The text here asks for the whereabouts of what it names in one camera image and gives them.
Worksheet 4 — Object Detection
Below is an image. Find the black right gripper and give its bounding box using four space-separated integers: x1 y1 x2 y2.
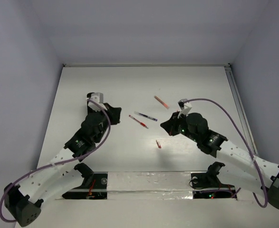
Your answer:
161 111 200 143

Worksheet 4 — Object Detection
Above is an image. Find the clear red gel pen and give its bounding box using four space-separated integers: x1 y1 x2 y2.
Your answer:
129 115 149 129

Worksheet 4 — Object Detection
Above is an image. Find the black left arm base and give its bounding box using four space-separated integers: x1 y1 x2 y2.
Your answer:
62 172 108 200

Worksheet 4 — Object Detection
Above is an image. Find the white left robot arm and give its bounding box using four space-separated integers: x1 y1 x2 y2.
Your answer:
0 99 122 227

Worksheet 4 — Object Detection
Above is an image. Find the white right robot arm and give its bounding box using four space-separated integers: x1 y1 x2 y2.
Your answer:
160 112 279 210

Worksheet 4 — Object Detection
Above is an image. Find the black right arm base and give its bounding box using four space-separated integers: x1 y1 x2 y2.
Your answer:
189 162 237 200

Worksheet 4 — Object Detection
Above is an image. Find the black stationery container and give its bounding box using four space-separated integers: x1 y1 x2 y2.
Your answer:
87 93 99 113

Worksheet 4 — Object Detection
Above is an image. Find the black gel pen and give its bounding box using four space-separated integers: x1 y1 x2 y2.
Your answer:
134 111 158 122

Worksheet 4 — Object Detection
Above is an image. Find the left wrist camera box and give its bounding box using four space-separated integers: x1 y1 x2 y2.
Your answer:
87 93 106 113

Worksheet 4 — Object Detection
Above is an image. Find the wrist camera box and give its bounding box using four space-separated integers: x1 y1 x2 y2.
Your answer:
178 99 192 118
87 93 106 113

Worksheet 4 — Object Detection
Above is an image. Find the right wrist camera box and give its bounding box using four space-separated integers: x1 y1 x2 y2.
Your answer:
178 99 192 118

